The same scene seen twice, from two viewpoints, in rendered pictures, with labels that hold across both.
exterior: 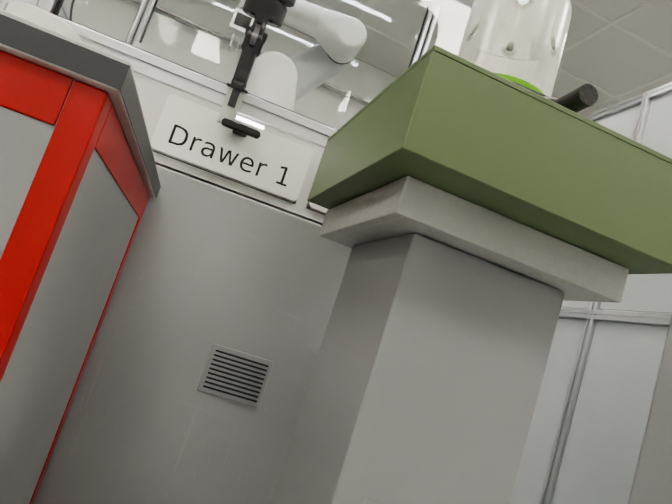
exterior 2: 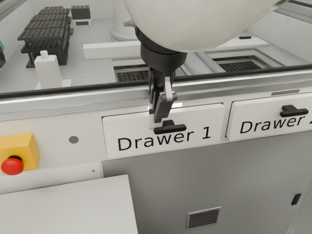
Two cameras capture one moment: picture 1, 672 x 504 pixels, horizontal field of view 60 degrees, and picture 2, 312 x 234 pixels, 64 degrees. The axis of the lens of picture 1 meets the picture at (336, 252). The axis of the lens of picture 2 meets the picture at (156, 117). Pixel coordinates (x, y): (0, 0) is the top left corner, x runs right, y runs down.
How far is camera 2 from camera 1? 0.92 m
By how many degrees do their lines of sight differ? 42
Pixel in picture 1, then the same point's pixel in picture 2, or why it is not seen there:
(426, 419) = not seen: outside the picture
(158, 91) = (92, 118)
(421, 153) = not seen: outside the picture
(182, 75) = (103, 99)
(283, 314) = (222, 188)
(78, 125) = not seen: outside the picture
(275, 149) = (196, 119)
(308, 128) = (216, 87)
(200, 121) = (134, 128)
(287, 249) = (217, 162)
